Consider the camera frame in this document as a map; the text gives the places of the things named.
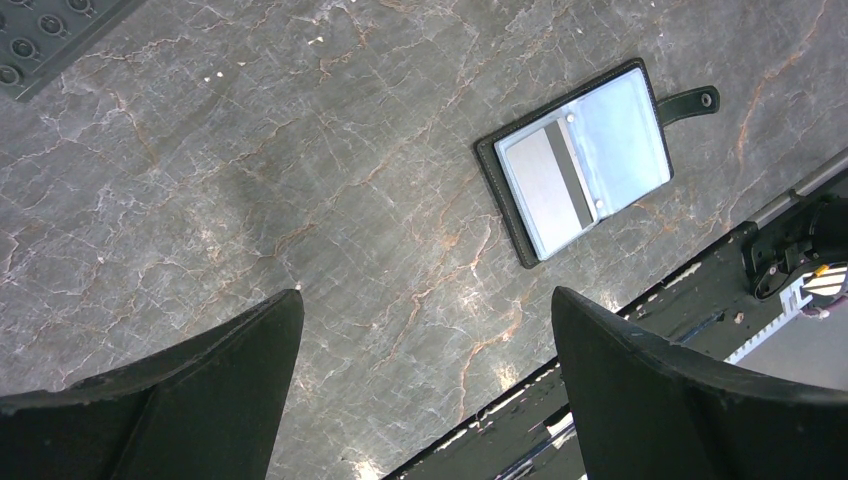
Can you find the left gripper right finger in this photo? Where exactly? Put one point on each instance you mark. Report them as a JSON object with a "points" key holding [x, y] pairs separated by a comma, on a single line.
{"points": [[645, 407]]}

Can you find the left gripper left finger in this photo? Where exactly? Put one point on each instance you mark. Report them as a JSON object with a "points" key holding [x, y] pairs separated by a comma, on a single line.
{"points": [[206, 408]]}

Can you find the black card holder wallet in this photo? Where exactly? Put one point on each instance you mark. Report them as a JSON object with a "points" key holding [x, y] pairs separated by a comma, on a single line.
{"points": [[616, 125]]}

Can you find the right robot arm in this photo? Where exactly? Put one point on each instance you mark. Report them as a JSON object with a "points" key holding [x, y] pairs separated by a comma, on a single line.
{"points": [[828, 231]]}

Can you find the dark grey stud baseplate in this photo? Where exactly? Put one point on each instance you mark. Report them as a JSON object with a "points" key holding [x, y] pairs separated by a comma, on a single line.
{"points": [[40, 38]]}

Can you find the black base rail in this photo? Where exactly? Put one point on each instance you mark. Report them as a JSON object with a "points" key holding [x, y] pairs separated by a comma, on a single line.
{"points": [[763, 296]]}

